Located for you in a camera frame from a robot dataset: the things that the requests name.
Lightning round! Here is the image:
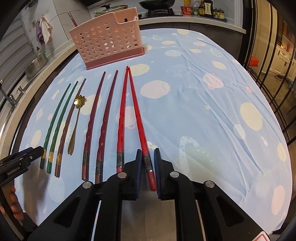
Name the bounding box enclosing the bright red chopstick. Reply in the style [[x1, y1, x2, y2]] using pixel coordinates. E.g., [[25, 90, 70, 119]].
[[127, 67, 157, 191], [116, 66, 128, 173]]

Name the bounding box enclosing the maroon chopstick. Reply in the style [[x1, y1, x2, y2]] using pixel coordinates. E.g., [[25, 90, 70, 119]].
[[82, 71, 106, 181], [95, 70, 118, 184]]

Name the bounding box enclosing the gold flower spoon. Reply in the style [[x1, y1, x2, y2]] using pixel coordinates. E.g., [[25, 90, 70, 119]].
[[67, 95, 86, 155]]

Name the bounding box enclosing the dark red chopstick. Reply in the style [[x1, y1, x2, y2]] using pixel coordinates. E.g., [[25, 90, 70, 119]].
[[67, 11, 78, 27]]

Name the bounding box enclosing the person's left hand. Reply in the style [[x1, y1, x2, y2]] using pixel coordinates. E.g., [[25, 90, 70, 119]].
[[0, 184, 24, 220]]

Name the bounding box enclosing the green chopstick inner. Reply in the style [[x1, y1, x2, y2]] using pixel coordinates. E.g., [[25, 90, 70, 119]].
[[46, 80, 79, 174]]

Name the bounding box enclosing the brown chopstick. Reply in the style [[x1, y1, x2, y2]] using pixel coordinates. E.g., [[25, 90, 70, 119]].
[[54, 78, 87, 178]]

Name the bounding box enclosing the blue planet-print tablecloth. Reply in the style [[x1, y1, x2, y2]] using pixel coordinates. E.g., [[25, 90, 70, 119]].
[[15, 29, 292, 233]]

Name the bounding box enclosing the steel pot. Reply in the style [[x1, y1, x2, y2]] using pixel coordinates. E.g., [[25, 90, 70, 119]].
[[25, 53, 48, 78]]

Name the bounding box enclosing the pink perforated utensil basket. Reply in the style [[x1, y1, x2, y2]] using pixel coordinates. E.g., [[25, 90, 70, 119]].
[[69, 7, 145, 70]]

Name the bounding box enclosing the purple hanging cloth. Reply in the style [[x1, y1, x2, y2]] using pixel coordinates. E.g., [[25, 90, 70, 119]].
[[36, 21, 45, 46]]

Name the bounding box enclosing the hanging white towel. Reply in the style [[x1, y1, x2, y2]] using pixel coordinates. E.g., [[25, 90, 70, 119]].
[[40, 16, 52, 45]]

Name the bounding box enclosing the black gas stove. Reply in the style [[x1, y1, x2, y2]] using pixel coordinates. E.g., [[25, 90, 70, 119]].
[[138, 8, 175, 19]]

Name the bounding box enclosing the red instant noodle cup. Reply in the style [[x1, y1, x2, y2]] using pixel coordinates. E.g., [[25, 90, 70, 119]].
[[180, 6, 193, 16]]

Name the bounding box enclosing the beige frying pan with lid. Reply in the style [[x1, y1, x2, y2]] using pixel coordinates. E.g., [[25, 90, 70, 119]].
[[95, 4, 128, 17]]

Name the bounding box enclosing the clear plastic bottle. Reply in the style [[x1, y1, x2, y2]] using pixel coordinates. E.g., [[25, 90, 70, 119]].
[[191, 0, 200, 16]]

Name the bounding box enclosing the black wok with lid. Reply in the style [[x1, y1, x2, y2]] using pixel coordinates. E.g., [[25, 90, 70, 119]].
[[139, 0, 175, 10]]

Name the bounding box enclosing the amber sauce bottle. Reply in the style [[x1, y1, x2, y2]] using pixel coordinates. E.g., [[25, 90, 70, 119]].
[[198, 0, 205, 16]]

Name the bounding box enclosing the blue condiment jar set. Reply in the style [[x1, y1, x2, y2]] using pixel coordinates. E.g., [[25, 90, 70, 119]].
[[213, 8, 227, 22]]

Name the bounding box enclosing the dark soy sauce bottle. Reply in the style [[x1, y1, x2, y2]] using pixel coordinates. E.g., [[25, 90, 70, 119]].
[[204, 0, 213, 18]]

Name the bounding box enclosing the yellow seasoning packet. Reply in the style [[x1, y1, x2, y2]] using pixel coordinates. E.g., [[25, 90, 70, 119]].
[[184, 0, 191, 6]]

